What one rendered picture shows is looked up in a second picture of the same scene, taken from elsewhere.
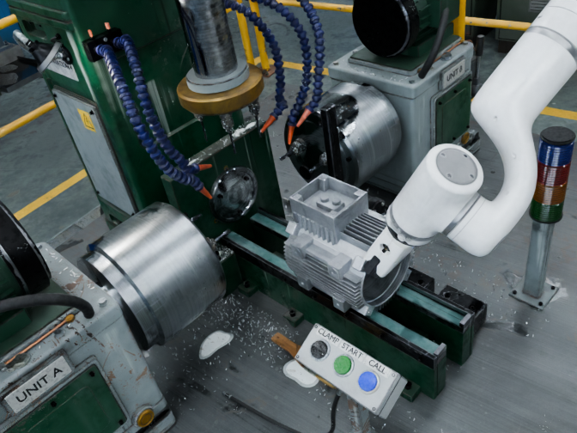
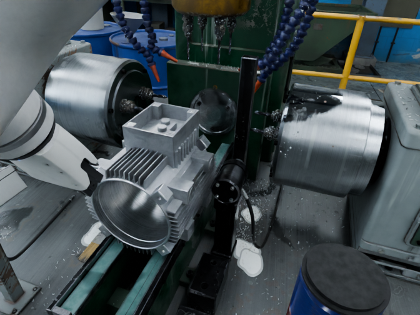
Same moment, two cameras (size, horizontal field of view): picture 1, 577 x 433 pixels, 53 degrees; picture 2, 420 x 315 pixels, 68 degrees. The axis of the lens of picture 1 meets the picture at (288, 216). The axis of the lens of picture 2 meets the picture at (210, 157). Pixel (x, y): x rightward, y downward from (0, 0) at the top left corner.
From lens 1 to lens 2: 1.00 m
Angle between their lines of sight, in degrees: 46
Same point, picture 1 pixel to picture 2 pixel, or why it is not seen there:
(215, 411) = (59, 197)
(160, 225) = (102, 62)
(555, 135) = (335, 267)
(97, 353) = not seen: hidden behind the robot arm
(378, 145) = (318, 157)
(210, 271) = (95, 112)
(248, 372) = not seen: hidden behind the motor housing
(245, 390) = (78, 207)
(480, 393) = not seen: outside the picture
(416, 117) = (397, 172)
